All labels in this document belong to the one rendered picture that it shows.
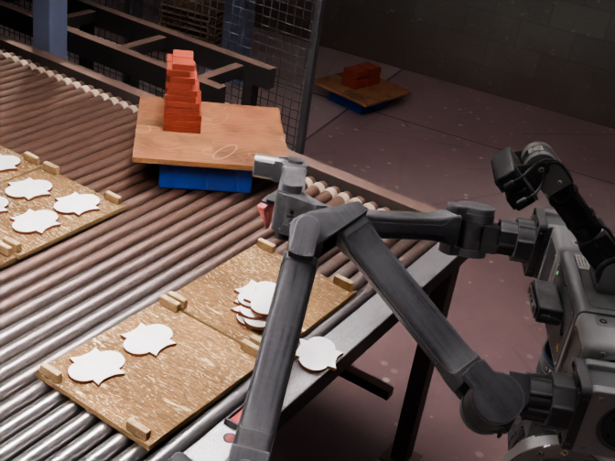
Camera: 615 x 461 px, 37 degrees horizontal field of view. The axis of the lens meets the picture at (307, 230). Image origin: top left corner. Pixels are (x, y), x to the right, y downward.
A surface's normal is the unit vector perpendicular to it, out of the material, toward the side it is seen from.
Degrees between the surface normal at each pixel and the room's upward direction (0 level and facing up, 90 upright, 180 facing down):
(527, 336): 0
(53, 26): 90
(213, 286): 0
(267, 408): 34
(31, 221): 0
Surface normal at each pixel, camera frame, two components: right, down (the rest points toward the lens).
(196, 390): 0.13, -0.86
